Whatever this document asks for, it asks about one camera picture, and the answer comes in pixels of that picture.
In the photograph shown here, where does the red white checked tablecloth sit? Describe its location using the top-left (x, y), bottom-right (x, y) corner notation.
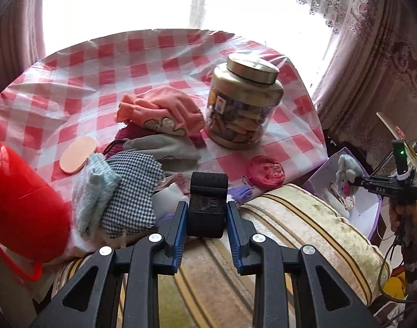
top-left (0, 29), bottom-right (329, 257)

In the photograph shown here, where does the purple white knit cloth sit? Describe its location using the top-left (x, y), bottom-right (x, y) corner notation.
top-left (227, 176), bottom-right (253, 206)

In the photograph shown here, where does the orange oval sponge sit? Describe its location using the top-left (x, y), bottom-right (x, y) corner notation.
top-left (59, 136), bottom-right (97, 175)

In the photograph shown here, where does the black cable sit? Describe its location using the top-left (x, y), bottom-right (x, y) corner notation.
top-left (377, 230), bottom-right (407, 304)

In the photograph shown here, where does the black sock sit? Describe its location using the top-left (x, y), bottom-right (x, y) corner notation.
top-left (188, 172), bottom-right (228, 239)

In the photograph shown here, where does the pink floral cloth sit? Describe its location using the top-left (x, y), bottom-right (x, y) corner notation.
top-left (154, 172), bottom-right (192, 195)

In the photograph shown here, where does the patterned mauve curtain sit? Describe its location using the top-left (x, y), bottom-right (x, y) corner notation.
top-left (311, 0), bottom-right (417, 154)

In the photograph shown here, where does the clear jar with gold lid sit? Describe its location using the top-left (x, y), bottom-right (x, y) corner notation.
top-left (203, 54), bottom-right (284, 150)

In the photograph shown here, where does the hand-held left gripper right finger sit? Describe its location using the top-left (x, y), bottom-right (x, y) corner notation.
top-left (226, 201), bottom-right (380, 328)

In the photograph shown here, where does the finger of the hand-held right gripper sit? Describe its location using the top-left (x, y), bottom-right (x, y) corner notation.
top-left (355, 175), bottom-right (392, 196)

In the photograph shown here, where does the red plastic jug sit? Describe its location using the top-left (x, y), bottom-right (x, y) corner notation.
top-left (0, 131), bottom-right (72, 282)

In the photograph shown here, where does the red round coin purse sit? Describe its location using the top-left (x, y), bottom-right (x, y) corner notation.
top-left (247, 155), bottom-right (286, 188)

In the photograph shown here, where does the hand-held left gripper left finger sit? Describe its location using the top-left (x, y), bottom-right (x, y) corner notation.
top-left (30, 201), bottom-right (189, 328)

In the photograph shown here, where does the grey plush mouse toy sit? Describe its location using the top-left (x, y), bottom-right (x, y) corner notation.
top-left (337, 154), bottom-right (364, 199)

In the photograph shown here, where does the salmon pink glove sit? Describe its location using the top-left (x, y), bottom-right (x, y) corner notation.
top-left (115, 86), bottom-right (205, 139)

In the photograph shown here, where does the black white houndstooth cloth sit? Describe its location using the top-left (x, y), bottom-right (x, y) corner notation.
top-left (98, 153), bottom-right (165, 238)

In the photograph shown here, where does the maroon knit hat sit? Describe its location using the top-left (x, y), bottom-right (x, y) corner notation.
top-left (102, 123), bottom-right (207, 158)

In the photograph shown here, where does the purple cardboard box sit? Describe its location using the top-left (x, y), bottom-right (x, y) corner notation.
top-left (302, 148), bottom-right (383, 240)

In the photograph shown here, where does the person's right hand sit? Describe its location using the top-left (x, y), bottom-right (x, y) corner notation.
top-left (389, 200), bottom-right (417, 243)

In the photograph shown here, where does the plain mauve curtain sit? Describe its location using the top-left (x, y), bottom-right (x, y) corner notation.
top-left (0, 0), bottom-right (48, 93)

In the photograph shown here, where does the yellow object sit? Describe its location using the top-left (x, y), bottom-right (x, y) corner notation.
top-left (383, 275), bottom-right (408, 302)

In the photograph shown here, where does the beige striped cushion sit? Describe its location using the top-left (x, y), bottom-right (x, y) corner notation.
top-left (51, 183), bottom-right (392, 328)

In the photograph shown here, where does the grey glove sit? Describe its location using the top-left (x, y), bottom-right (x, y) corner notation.
top-left (122, 134), bottom-right (202, 162)

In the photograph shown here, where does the light blue knit glove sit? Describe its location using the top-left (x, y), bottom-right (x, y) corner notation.
top-left (73, 153), bottom-right (122, 241)

